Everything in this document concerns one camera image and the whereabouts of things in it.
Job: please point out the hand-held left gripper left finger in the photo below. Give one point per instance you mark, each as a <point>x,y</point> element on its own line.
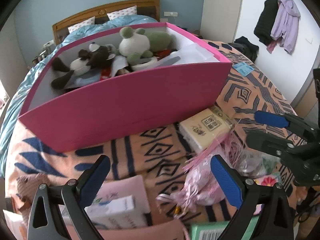
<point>93,182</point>

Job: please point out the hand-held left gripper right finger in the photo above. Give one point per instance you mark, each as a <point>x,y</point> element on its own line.
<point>226,182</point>

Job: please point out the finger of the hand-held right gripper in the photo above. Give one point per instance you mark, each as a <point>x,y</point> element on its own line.
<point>270,142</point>
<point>271,120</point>

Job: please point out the clear plastic bag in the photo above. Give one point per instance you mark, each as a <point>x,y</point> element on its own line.
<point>250,165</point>

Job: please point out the beige tissue pack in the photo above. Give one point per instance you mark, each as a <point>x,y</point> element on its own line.
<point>205,130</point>

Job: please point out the pink storage box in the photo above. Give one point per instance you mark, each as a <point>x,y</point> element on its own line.
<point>125,100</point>

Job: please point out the beige door panel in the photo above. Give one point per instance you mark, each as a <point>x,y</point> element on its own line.
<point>303,100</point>

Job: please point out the pink printed tissue pack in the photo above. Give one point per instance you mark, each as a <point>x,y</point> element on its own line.
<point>266,180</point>

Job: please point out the white printed carton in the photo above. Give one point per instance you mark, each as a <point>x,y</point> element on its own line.
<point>117,212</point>

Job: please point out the mint green box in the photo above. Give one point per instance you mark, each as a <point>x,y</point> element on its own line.
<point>212,230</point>

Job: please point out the blue paper card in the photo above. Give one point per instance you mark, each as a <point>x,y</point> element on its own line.
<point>242,69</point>

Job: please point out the pink knitted toy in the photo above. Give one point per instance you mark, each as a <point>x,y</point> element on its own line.
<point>27,190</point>

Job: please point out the orange patterned blanket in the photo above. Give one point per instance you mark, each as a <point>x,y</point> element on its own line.
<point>162,155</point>

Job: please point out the pink hanging cloth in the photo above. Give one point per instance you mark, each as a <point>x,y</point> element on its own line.
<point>272,46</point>

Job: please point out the pink flat pouch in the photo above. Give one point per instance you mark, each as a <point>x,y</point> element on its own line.
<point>150,233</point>

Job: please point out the dark clothes pile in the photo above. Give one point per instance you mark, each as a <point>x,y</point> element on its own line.
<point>243,46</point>

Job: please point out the purple jacket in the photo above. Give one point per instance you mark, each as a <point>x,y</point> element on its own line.
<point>287,25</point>

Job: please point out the black jacket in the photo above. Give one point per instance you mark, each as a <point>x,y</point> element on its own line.
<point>266,20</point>

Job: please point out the light blue duvet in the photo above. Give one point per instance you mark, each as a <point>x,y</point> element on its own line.
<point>17,92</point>

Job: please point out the beige wardrobe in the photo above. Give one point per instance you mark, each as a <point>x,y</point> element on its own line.
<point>220,7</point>

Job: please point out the red packet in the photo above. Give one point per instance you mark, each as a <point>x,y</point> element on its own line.
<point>166,53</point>

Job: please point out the panda plush toy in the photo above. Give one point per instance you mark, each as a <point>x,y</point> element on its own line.
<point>97,57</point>

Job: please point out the bedside table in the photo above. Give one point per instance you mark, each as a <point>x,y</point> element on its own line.
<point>43,52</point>

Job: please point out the frog plush toy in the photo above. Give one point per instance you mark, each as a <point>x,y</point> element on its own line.
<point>133,42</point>

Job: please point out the patterned pillow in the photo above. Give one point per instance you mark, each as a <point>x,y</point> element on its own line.
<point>122,13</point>
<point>81,25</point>

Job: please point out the wooden headboard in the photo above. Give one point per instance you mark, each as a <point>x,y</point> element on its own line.
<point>112,7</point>

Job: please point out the white wall switch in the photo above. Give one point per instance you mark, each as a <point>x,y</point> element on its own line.
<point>309,40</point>

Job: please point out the white wall socket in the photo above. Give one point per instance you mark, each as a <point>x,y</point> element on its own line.
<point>170,14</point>

